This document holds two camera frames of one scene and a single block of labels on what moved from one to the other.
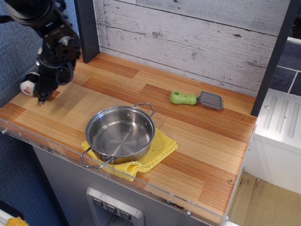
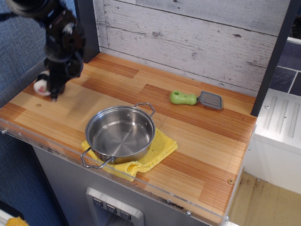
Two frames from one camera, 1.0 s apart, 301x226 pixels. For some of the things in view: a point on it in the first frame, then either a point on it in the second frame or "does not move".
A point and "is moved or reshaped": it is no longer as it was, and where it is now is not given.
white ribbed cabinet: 274,153 does not move
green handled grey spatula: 206,99 does not move
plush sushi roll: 27,86 is moved or reshaped
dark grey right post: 276,56 does not move
